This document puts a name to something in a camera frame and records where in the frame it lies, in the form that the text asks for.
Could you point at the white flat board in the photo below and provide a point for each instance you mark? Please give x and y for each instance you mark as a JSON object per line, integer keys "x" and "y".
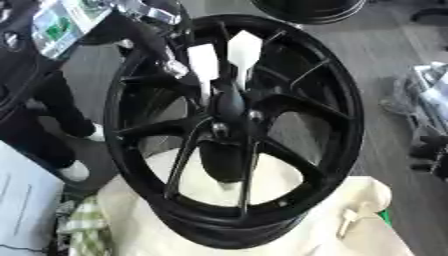
{"x": 26, "y": 200}

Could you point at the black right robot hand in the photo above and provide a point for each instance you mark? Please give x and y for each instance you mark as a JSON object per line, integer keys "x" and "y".
{"x": 433, "y": 156}

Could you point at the person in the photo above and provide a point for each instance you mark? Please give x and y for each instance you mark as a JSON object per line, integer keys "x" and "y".
{"x": 58, "y": 103}

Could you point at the white pin with flat head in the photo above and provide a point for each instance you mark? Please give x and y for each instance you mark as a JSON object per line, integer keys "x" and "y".
{"x": 202, "y": 61}
{"x": 350, "y": 217}
{"x": 244, "y": 48}

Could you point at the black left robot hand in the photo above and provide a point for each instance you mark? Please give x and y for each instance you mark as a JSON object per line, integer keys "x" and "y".
{"x": 146, "y": 40}

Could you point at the cream cloth sheet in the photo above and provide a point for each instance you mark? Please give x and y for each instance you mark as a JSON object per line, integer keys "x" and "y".
{"x": 146, "y": 230}

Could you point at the black chair base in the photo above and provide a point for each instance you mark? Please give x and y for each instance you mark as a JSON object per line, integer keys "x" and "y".
{"x": 430, "y": 13}

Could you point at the black spoked wheel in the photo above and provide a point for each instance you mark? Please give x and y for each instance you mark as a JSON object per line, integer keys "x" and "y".
{"x": 326, "y": 100}

